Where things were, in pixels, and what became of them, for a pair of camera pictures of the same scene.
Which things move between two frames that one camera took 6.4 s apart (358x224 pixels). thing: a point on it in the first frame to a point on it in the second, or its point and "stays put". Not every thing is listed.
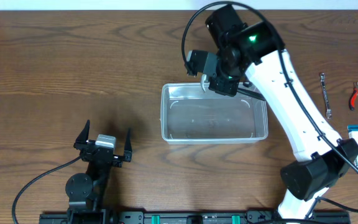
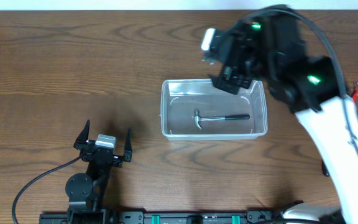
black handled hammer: x=226 y=86 to x=198 y=119
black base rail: x=95 y=215 stays put
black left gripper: x=101 y=154 stays put
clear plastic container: x=190 y=116 stays put
